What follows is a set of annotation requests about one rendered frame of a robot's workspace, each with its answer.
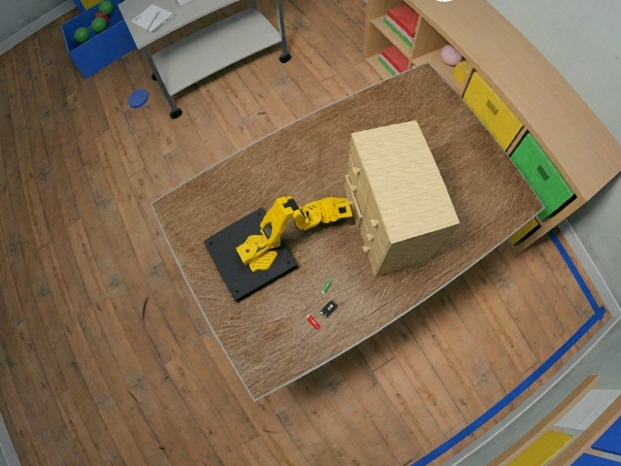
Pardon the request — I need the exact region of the black 9v battery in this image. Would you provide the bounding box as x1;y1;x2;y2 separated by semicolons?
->
320;300;338;317

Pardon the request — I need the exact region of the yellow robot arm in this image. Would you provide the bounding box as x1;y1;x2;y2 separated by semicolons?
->
238;197;322;272

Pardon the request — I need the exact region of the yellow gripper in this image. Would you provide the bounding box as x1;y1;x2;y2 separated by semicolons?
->
316;197;352;223

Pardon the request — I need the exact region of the wooden chest of drawers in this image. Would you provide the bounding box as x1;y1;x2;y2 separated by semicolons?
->
347;120;459;277

